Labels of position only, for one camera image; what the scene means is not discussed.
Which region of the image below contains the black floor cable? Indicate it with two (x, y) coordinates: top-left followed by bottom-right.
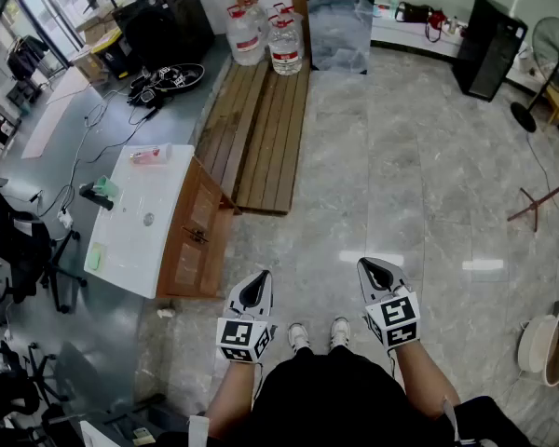
(69, 88), (163, 204)

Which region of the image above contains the person's left shoe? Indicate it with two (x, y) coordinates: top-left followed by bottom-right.
(287, 322), (313, 356)

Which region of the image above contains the pile of black devices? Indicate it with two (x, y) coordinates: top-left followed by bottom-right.
(127, 65), (167, 110)

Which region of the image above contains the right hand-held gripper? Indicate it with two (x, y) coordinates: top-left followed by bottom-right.
(356, 256), (422, 350)

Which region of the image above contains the large black cabinet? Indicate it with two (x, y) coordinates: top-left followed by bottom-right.
(113, 0), (216, 72)

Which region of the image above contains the wooden slat platform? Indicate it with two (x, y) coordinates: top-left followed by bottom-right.
(194, 58), (312, 216)

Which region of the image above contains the person's shoe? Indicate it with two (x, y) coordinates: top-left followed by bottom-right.
(287, 322), (313, 356)
(329, 316), (352, 351)

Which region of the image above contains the black bin yellow lid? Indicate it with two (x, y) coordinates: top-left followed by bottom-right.
(89, 28), (134, 81)

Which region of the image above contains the white side cabinet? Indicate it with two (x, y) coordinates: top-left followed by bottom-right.
(78, 419), (120, 447)

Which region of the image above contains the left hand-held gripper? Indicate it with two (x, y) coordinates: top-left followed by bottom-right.
(215, 270), (279, 365)

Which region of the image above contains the person's black clothing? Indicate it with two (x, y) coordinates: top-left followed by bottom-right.
(157, 345), (535, 447)

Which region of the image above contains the pale soap dish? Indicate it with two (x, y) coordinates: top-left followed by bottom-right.
(85, 242), (107, 272)

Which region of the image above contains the pale floor rug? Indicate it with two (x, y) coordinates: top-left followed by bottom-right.
(20, 65), (92, 160)

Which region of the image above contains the pink clear bottle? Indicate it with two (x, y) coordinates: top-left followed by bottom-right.
(129, 142), (173, 167)

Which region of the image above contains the red bag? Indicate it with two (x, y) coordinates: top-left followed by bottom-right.
(425, 9), (449, 44)

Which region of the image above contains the person's right shoe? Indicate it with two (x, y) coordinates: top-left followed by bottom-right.
(329, 316), (352, 351)

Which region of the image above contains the black open shelf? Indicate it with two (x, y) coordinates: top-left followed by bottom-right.
(40, 394), (192, 447)

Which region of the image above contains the wooden vanity cabinet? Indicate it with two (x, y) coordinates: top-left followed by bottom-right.
(156, 156), (237, 300)

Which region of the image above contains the flat cardboard box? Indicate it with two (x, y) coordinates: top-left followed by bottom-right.
(74, 6), (118, 44)

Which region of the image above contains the black oval tray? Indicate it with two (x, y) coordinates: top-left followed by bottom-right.
(156, 62), (207, 96)

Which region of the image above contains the black handbag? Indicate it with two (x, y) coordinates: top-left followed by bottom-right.
(394, 1), (432, 24)

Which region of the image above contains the grey marble block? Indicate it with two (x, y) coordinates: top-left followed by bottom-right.
(306, 0), (375, 75)

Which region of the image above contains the person's left forearm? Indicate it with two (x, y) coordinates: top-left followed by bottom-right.
(204, 359), (263, 441)

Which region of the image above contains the person's right forearm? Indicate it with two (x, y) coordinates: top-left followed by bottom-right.
(393, 340), (462, 421)

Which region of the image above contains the white sink basin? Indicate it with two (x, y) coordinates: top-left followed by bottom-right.
(83, 144), (196, 300)

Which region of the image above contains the white low bench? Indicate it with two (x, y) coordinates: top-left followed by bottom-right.
(370, 2), (544, 95)

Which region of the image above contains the black jacket on rack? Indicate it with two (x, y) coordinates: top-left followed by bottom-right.
(6, 34), (51, 82)

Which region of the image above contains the black tower appliance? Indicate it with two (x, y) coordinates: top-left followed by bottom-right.
(452, 0), (529, 103)

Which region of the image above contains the clear water jug red cap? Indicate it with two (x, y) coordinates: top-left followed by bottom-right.
(272, 1), (305, 32)
(241, 0), (269, 41)
(266, 14), (305, 76)
(225, 3), (266, 67)

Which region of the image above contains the green cup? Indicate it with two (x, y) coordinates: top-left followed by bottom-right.
(93, 175), (121, 198)

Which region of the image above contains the white floor cable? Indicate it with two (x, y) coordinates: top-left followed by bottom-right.
(36, 88), (131, 218)

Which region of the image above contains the black pedestal fan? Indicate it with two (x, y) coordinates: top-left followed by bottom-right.
(510, 16), (559, 134)

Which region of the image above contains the black faucet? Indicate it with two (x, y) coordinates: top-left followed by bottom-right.
(77, 182), (116, 212)

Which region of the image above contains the small black office chair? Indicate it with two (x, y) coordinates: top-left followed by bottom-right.
(0, 336), (72, 430)

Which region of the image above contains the cream shelf object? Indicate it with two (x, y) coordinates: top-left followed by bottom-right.
(131, 427), (157, 447)

